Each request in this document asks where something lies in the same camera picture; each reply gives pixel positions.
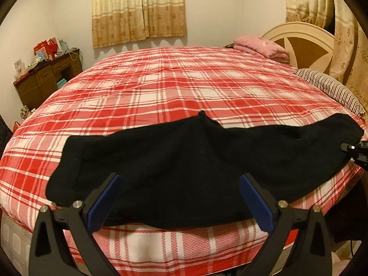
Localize grey quilted mattress base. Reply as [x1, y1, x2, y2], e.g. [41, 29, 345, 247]
[0, 211, 36, 268]

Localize long beige patterned curtain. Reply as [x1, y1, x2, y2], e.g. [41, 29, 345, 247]
[283, 0, 368, 107]

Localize white greeting card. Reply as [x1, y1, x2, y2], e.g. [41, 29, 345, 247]
[14, 59, 28, 78]

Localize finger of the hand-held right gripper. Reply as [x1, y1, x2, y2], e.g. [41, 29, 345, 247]
[341, 140, 368, 169]

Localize light blue gift bag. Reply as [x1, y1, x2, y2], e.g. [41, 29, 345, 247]
[57, 37, 69, 54]

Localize beige patterned window curtain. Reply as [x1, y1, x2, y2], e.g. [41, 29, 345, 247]
[91, 0, 187, 49]

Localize black pants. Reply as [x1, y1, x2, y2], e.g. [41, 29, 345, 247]
[46, 111, 365, 230]

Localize floral bag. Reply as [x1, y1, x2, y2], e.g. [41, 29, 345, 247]
[20, 105, 36, 120]

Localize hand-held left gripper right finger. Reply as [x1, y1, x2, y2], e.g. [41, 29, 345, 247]
[239, 173, 335, 276]

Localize cream wooden headboard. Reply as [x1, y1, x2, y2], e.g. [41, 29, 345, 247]
[261, 21, 337, 77]

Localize pink folded pillow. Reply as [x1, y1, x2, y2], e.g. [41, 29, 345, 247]
[233, 35, 290, 61]

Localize striped pillow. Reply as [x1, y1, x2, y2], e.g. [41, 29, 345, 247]
[293, 68, 363, 118]

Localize brown wooden desk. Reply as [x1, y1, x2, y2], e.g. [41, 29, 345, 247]
[13, 50, 84, 110]

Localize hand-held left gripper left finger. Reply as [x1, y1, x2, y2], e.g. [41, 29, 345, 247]
[29, 173, 124, 276]

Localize red gift bag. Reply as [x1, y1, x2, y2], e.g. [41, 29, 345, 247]
[34, 39, 58, 61]

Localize bed with red plaid sheet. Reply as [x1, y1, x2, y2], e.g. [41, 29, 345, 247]
[0, 46, 368, 273]

